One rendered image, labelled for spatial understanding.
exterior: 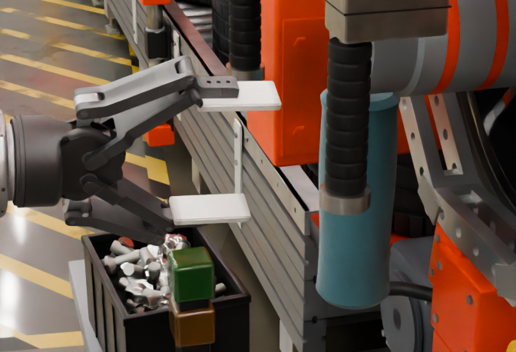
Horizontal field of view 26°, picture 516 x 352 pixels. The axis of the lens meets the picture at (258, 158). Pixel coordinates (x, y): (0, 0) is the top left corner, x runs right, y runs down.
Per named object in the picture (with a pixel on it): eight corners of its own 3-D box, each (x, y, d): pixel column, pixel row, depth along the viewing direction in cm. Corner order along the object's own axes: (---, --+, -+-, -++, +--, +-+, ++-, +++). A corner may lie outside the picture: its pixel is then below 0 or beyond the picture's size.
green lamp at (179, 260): (216, 300, 107) (215, 263, 105) (174, 306, 106) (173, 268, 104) (206, 280, 110) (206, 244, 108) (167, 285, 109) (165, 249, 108)
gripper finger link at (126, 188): (91, 178, 91) (79, 187, 92) (179, 233, 99) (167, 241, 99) (85, 145, 94) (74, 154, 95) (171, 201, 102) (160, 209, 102)
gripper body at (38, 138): (11, 231, 91) (124, 225, 94) (14, 157, 85) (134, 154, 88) (3, 166, 96) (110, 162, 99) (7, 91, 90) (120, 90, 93)
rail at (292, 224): (352, 327, 186) (356, 208, 177) (297, 335, 184) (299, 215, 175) (123, -25, 405) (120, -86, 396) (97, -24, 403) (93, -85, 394)
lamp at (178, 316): (216, 344, 109) (216, 309, 107) (176, 350, 108) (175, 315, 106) (207, 323, 112) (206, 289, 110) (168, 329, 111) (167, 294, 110)
